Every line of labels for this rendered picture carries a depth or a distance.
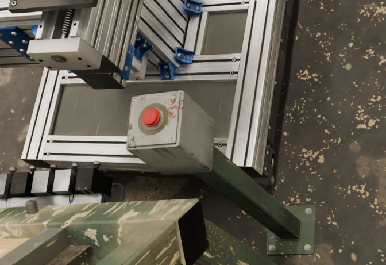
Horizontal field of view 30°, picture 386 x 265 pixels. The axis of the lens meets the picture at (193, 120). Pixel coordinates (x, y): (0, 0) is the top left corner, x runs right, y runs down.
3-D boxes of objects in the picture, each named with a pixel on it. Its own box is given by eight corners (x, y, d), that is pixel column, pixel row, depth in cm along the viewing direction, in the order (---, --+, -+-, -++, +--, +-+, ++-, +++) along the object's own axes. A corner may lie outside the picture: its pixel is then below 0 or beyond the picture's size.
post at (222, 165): (301, 220, 221) (204, 135, 158) (300, 239, 219) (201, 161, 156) (282, 221, 223) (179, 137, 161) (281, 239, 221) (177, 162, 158)
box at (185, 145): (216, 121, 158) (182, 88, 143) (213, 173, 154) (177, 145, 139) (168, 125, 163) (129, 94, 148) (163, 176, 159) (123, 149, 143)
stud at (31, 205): (41, 211, 157) (38, 198, 156) (34, 215, 155) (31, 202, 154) (31, 211, 158) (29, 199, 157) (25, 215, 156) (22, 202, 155)
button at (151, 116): (164, 110, 144) (159, 106, 142) (162, 129, 142) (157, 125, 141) (146, 111, 145) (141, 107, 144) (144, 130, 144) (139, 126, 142)
